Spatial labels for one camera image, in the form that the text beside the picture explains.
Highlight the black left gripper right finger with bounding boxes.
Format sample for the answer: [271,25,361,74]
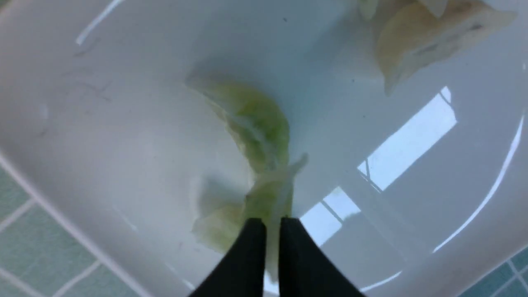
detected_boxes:
[278,217,364,297]

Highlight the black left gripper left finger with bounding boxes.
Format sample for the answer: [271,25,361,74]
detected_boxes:
[190,218,266,297]

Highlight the green dumpling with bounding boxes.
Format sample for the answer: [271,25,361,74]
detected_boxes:
[192,153,309,283]

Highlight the white square plate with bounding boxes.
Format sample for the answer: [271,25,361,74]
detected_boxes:
[1,0,527,297]

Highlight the green dumpling plate centre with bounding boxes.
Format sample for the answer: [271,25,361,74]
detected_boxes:
[186,75,290,176]

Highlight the white dumpling on plate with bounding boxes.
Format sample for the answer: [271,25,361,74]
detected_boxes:
[375,0,517,96]

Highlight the green checkered tablecloth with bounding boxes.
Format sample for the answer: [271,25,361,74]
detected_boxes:
[0,165,141,297]

